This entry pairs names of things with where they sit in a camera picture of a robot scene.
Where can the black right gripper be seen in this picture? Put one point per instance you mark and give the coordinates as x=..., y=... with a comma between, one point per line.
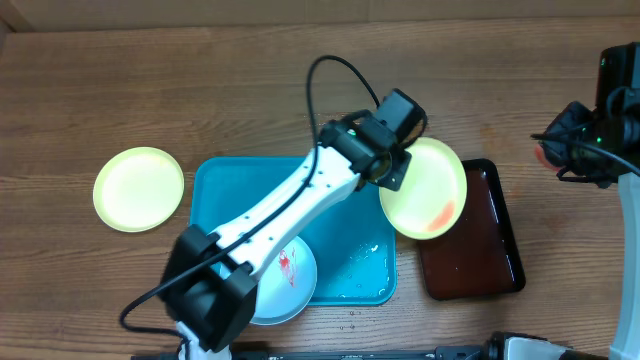
x=558, y=138

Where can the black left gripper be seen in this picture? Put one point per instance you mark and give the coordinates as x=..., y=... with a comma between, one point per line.
x=394, y=180

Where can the orange green sponge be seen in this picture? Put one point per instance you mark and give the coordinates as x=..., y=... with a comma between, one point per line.
x=541, y=157

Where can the yellow plate with sauce swirl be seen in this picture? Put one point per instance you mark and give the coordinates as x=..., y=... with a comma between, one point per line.
x=432, y=194

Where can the light blue plate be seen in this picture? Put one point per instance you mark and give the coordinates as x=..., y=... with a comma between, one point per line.
x=287, y=285

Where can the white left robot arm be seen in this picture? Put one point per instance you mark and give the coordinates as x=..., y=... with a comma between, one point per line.
x=210, y=284

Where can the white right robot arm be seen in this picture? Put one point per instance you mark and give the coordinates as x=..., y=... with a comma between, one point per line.
x=602, y=147

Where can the teal plastic tray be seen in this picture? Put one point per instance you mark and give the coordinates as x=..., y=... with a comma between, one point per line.
x=353, y=243

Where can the black tray with water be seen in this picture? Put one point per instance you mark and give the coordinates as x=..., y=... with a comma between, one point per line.
x=478, y=256

